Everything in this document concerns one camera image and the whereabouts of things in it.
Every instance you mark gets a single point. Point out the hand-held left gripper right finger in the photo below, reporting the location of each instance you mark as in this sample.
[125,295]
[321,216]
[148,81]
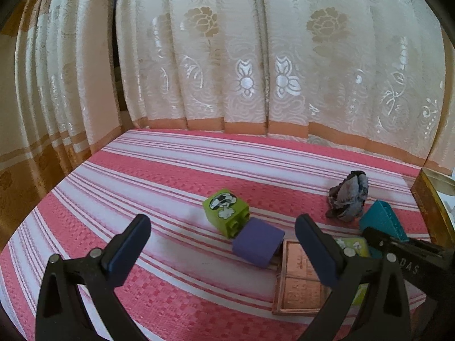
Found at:
[320,252]

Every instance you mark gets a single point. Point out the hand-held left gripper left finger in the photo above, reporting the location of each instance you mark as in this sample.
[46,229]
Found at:
[131,241]

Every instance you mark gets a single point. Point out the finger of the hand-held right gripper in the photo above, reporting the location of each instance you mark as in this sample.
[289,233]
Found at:
[380,243]

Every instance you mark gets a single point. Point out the clear box with green label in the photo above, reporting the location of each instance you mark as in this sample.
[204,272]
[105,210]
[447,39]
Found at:
[357,245]

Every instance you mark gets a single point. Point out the teal toy building block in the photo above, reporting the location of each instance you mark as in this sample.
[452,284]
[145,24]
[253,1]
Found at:
[382,216]

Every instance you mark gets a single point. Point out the copper coloured case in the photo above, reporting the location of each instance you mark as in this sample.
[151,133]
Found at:
[295,291]

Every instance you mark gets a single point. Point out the grey black fabric bundle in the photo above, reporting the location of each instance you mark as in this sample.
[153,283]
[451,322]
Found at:
[346,195]

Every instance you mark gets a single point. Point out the gold metal tin box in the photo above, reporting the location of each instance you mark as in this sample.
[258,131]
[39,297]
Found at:
[426,202]

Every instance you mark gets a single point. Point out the purple block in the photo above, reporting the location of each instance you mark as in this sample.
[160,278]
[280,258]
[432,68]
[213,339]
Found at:
[256,243]

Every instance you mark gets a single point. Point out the green block with football print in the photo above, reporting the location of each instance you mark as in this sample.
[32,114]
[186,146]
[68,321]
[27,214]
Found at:
[222,216]

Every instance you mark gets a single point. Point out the pink striped bedspread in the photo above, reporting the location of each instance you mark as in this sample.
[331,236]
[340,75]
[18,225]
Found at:
[160,184]

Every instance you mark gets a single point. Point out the cream floral curtain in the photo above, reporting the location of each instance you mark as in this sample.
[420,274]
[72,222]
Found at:
[248,60]

